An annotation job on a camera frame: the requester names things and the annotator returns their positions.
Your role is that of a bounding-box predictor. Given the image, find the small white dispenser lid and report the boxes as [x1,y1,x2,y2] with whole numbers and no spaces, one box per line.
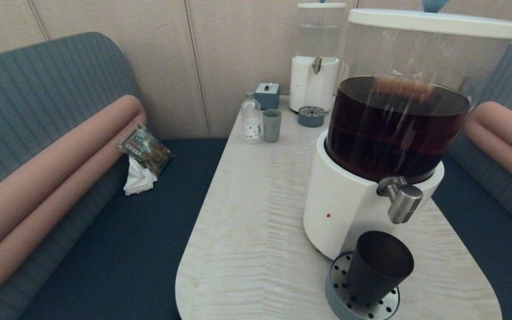
[297,0,347,9]

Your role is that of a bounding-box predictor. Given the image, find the small round grey drip tray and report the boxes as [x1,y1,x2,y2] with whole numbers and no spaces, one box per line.
[298,106,327,128]

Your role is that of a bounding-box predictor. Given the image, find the clear plastic bottle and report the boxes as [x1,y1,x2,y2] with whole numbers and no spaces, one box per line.
[241,92,262,144]

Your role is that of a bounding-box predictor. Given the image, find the pink sofa bolster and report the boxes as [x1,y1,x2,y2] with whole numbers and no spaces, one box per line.
[464,101,512,199]
[0,95,148,300]

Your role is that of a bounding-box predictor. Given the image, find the grey square tissue box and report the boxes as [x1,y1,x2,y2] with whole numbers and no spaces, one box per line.
[255,83,280,110]

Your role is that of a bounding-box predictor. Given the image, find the large round perforated drip tray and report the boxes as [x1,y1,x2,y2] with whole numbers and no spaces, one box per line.
[325,252,400,320]

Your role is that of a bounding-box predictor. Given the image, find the large silver dispenser tap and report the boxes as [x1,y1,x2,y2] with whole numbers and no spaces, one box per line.
[376,176,424,224]

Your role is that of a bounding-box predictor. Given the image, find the crumpled white tissue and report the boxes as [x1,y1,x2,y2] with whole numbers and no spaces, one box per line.
[124,156,158,196]

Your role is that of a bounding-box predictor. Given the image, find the black plastic cup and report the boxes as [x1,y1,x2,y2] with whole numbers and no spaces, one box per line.
[344,231,415,307]

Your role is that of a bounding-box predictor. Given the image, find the large white dispenser lid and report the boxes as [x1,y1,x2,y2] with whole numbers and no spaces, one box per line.
[348,0,512,39]

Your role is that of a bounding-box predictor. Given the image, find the grey plastic cup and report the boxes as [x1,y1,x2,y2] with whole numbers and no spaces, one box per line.
[262,109,282,143]

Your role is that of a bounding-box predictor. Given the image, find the small water beverage dispenser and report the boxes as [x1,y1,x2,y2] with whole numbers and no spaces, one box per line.
[289,7,345,113]

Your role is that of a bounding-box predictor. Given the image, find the green snack packet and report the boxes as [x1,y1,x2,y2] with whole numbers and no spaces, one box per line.
[117,124,174,177]

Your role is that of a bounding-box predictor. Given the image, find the large tea beverage dispenser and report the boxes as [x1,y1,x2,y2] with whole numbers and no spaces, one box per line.
[303,22,512,263]

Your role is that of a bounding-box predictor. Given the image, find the dark blue sofa seat cushion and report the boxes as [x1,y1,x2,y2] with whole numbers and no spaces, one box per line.
[429,153,512,320]
[20,139,229,320]

